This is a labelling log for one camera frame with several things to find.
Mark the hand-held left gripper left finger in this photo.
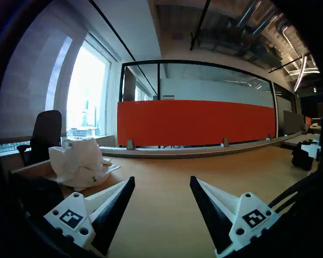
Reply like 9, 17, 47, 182
43, 176, 136, 256

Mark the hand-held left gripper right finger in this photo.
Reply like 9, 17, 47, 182
189, 175, 281, 256

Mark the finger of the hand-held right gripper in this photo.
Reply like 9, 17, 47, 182
298, 141, 321, 162

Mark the stack of black towels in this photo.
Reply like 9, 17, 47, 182
291, 147, 315, 172

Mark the grey desk screen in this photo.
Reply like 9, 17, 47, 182
283, 110, 305, 135

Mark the heap of black towels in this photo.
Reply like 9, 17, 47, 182
12, 176, 66, 217

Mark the heap of white towels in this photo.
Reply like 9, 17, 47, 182
48, 137, 122, 192

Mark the black office chair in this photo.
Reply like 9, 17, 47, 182
16, 110, 63, 167

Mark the red desk screen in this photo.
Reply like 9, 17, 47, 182
99, 99, 322, 160

